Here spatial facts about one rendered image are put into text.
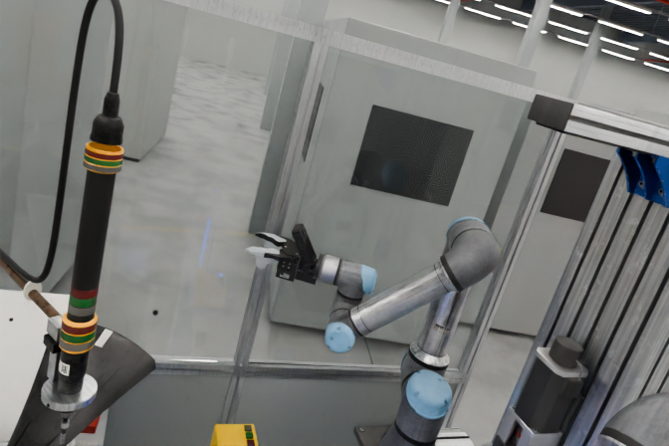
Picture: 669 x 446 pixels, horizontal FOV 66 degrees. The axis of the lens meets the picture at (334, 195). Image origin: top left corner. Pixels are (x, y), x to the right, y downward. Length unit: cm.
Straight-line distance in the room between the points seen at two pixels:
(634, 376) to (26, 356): 120
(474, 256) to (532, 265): 351
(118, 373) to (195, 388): 79
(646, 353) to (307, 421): 118
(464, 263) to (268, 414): 94
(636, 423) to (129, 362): 80
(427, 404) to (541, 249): 345
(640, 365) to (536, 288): 375
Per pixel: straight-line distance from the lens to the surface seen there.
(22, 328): 128
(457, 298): 144
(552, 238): 475
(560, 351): 119
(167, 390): 178
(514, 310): 491
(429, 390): 143
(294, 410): 191
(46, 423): 104
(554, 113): 92
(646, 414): 92
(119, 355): 102
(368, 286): 142
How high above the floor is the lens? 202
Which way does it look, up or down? 16 degrees down
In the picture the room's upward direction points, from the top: 16 degrees clockwise
